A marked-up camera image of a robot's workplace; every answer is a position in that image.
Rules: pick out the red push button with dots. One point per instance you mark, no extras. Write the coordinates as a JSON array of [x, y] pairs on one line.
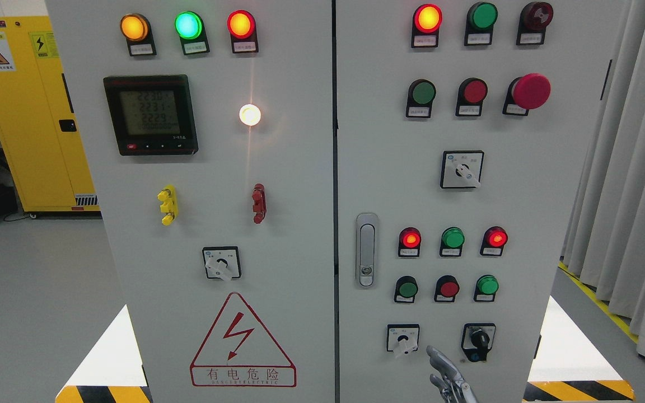
[[446, 289], [471, 95]]

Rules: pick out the red lit indicator top right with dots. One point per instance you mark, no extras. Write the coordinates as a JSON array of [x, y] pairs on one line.
[[426, 24]]

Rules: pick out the amber indicator light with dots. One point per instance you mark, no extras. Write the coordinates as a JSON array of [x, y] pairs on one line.
[[139, 36]]

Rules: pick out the red electric warning sign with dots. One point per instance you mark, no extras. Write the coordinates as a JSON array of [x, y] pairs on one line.
[[239, 351]]

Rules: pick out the green indicator middle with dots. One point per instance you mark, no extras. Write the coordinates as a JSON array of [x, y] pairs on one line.
[[452, 241]]

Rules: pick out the left door selector switch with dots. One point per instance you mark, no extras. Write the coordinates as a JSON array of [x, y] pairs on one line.
[[222, 262]]

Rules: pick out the red terminal post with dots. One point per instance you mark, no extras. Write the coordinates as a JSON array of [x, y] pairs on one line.
[[259, 203]]

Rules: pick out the yellow terminal post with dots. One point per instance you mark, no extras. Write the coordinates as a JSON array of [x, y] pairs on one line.
[[169, 209]]

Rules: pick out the grey electrical cabinet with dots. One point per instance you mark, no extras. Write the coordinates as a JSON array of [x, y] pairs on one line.
[[331, 79]]

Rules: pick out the silver door handle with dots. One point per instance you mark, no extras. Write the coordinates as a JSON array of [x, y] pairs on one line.
[[366, 231]]

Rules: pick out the dark red buzzer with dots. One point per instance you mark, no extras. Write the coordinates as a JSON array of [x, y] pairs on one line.
[[535, 17]]

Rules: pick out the yellow safety cabinet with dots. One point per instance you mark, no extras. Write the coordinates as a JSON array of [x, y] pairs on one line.
[[38, 130]]

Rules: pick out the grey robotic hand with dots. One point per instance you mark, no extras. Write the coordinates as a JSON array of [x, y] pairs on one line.
[[452, 385]]

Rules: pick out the green push button upper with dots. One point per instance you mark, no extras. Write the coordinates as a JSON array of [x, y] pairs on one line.
[[420, 98]]

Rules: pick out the green push button lower right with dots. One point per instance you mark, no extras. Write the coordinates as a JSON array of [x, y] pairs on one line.
[[486, 289]]

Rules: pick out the red push button upper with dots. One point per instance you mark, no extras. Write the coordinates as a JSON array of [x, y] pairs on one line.
[[471, 95]]

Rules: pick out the red lit indicator middle left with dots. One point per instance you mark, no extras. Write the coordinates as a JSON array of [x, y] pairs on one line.
[[409, 243]]

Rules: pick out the white lit indicator light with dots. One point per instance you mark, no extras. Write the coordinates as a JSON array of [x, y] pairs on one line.
[[250, 114]]

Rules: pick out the green lit indicator light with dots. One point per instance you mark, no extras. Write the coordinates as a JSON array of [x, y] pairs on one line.
[[190, 28]]

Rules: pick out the black key selector switch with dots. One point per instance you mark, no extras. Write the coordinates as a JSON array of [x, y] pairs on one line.
[[477, 340]]

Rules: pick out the upper right selector switch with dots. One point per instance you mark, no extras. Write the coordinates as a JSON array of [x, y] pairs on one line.
[[461, 169]]

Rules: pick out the red emergency stop button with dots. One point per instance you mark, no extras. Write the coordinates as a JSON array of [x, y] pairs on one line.
[[526, 93]]

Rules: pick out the digital power meter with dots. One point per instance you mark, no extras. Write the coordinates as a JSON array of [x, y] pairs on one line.
[[152, 115]]

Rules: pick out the grey curtain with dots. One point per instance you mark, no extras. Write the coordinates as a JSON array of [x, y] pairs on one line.
[[605, 243]]

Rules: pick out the red lit indicator middle right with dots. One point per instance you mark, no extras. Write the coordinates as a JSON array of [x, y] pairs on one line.
[[494, 241]]

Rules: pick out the green indicator top right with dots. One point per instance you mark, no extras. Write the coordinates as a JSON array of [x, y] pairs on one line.
[[480, 24]]

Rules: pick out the red lit indicator light left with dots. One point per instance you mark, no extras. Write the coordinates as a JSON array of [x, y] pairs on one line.
[[242, 27]]

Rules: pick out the lower white selector switch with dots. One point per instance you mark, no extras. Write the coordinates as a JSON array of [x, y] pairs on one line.
[[402, 339]]

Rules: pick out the red push button lower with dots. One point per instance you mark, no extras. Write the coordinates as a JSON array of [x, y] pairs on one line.
[[446, 289]]

